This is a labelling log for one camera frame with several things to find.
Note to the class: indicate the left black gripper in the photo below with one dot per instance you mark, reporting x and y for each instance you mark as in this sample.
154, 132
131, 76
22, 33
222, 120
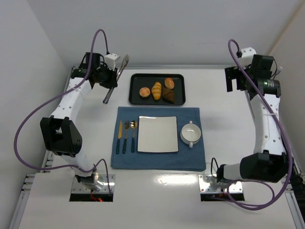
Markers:
108, 78

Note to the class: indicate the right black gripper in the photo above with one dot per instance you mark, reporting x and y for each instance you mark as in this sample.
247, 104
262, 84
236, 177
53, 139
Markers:
229, 78

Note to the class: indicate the metal tongs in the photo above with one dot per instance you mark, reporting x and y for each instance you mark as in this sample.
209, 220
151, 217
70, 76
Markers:
123, 66

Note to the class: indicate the round orange bun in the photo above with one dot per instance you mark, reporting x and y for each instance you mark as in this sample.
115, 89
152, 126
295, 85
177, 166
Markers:
144, 92

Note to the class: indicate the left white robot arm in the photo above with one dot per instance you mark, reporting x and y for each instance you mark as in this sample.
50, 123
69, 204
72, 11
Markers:
59, 131

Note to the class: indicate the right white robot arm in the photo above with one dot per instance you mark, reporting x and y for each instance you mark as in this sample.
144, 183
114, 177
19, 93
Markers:
269, 161

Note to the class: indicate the yellow striped bread loaf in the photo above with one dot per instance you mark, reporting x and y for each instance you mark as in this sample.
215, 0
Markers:
157, 91

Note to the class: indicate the black rectangular tray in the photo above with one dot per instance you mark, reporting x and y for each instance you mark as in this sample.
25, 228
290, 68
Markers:
140, 80

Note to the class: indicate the round bun top right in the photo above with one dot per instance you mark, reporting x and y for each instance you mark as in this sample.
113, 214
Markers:
169, 83

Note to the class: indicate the brown chocolate croissant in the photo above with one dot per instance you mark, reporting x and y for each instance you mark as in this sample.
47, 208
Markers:
168, 95

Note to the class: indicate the white square plate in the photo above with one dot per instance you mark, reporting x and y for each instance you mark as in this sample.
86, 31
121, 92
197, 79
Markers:
157, 134

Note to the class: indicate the blue cloth placemat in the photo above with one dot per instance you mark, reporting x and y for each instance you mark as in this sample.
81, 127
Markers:
186, 159

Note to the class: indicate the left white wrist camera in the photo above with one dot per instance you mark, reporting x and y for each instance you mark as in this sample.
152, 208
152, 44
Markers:
110, 60

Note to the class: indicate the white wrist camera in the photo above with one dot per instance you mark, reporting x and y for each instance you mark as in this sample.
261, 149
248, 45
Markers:
247, 53
110, 60

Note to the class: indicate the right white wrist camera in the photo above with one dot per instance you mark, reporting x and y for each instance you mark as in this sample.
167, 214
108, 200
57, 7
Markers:
247, 53

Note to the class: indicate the gold fork green handle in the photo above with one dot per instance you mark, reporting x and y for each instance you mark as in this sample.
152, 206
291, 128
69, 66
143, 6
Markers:
127, 125

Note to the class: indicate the gold knife green handle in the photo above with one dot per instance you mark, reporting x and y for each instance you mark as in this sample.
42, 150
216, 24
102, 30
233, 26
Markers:
119, 137

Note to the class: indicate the gold spoon green handle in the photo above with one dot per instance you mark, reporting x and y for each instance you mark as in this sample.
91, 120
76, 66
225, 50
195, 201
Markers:
133, 125

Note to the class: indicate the white two-handled soup bowl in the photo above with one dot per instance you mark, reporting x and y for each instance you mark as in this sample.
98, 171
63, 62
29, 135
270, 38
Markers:
190, 134

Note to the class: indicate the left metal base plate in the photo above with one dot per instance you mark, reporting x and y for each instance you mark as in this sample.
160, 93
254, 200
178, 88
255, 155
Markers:
104, 183

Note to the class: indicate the metal base plate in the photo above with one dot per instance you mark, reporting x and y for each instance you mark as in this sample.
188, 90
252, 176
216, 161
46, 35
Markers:
209, 185
104, 183

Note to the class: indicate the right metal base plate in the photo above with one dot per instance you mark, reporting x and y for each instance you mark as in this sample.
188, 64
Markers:
209, 185

